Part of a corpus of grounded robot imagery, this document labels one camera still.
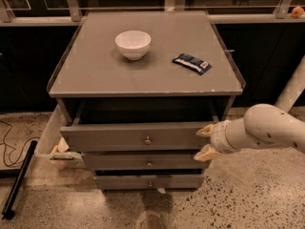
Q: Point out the black bar on floor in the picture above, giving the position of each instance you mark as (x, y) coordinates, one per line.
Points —
(7, 211)

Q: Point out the grey drawer cabinet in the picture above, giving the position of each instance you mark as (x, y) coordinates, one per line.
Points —
(95, 68)

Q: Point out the orange fruit on ledge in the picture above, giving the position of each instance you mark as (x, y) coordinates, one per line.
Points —
(297, 12)

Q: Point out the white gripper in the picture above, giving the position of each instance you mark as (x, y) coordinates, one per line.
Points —
(218, 137)

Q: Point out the grey drawer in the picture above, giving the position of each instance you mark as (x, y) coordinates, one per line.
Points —
(143, 160)
(149, 182)
(122, 125)

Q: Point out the clear plastic bin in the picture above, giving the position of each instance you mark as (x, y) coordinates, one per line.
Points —
(49, 138)

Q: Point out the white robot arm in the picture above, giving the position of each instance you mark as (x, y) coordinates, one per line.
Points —
(263, 126)

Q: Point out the cream object in bin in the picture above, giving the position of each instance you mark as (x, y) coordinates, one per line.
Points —
(61, 147)

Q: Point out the grey bottom drawer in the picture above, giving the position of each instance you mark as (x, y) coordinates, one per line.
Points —
(149, 182)

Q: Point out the grey middle drawer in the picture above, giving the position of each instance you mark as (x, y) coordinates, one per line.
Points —
(143, 160)

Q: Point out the grey top drawer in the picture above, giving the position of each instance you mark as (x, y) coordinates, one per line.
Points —
(122, 125)

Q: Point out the white ceramic bowl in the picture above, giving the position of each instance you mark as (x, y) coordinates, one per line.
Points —
(133, 44)

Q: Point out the metal railing frame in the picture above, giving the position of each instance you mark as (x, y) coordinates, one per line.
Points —
(69, 12)

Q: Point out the blue snack packet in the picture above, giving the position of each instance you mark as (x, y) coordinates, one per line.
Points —
(192, 63)

